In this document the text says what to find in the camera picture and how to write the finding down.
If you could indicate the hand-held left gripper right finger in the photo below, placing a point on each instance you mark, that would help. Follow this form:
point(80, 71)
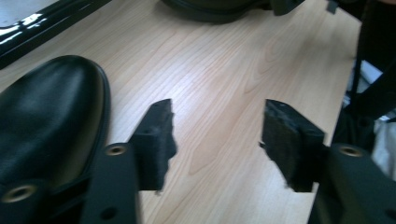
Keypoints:
point(289, 146)

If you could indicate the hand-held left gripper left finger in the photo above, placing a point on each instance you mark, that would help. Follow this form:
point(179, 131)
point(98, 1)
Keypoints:
point(154, 149)

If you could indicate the black leather shoe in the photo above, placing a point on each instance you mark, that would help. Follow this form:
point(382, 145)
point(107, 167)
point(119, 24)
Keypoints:
point(218, 11)
point(46, 109)

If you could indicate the white cloth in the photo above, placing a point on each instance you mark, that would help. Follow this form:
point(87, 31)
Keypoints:
point(386, 149)

